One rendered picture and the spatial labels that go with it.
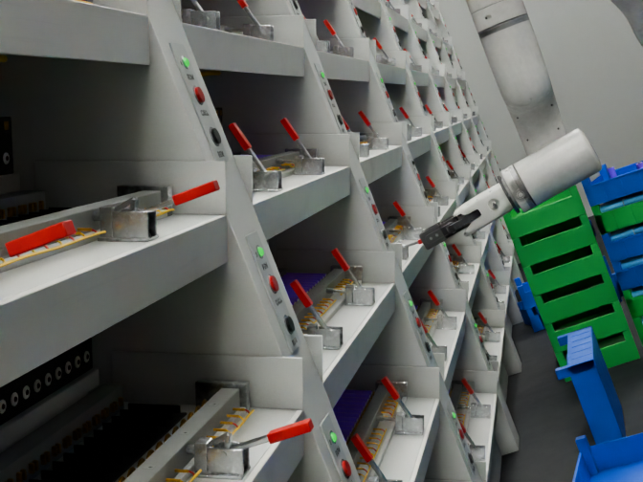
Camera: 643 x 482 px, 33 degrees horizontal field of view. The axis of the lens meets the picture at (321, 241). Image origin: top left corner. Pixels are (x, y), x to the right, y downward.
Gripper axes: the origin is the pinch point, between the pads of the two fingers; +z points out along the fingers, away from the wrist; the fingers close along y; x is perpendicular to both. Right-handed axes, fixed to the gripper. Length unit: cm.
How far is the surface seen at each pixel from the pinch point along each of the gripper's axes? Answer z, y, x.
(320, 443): 6, -94, -6
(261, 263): 3, -91, 12
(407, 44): 1, 185, 50
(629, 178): -38, 95, -18
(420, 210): 6.0, 44.4, 3.2
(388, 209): 12.2, 44.4, 6.9
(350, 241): 8.3, -25.3, 7.4
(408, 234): 8.1, 25.7, 1.0
